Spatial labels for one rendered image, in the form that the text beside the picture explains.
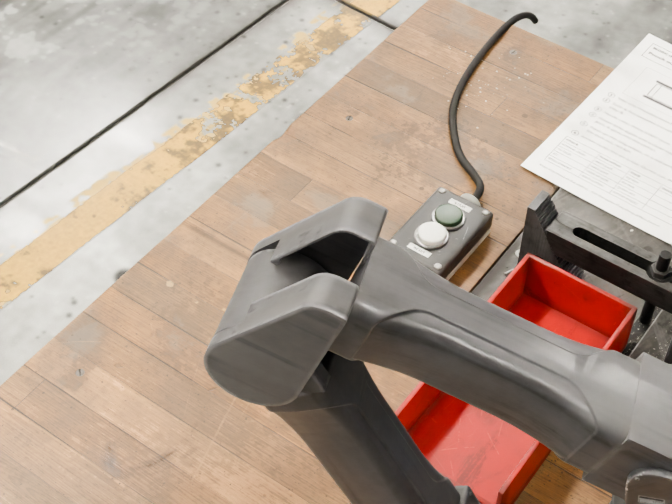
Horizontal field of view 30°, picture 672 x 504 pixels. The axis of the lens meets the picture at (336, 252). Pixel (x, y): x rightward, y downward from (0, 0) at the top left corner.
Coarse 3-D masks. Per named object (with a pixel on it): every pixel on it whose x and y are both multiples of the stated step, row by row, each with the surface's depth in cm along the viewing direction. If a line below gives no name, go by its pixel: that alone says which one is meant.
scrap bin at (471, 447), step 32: (512, 288) 123; (544, 288) 124; (576, 288) 121; (544, 320) 124; (576, 320) 124; (608, 320) 121; (416, 416) 115; (448, 416) 117; (480, 416) 117; (448, 448) 114; (480, 448) 114; (512, 448) 114; (544, 448) 111; (480, 480) 112; (512, 480) 106
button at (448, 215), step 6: (444, 204) 130; (450, 204) 130; (438, 210) 130; (444, 210) 130; (450, 210) 130; (456, 210) 130; (438, 216) 129; (444, 216) 129; (450, 216) 129; (456, 216) 129; (462, 216) 129; (438, 222) 129; (444, 222) 129; (450, 222) 129; (456, 222) 129
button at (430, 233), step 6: (426, 222) 129; (432, 222) 128; (420, 228) 128; (426, 228) 128; (432, 228) 128; (438, 228) 128; (444, 228) 128; (420, 234) 127; (426, 234) 127; (432, 234) 127; (438, 234) 127; (444, 234) 127; (420, 240) 127; (426, 240) 127; (432, 240) 127; (438, 240) 127; (444, 240) 128
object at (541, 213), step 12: (540, 192) 124; (540, 204) 123; (552, 204) 125; (528, 216) 124; (540, 216) 123; (552, 216) 125; (528, 228) 125; (540, 228) 124; (528, 240) 126; (540, 240) 125; (540, 252) 126; (552, 252) 125; (564, 264) 126; (576, 276) 127
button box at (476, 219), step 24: (504, 24) 155; (456, 96) 146; (456, 144) 140; (480, 192) 135; (432, 216) 130; (480, 216) 130; (408, 240) 128; (456, 240) 128; (480, 240) 131; (432, 264) 126; (456, 264) 128
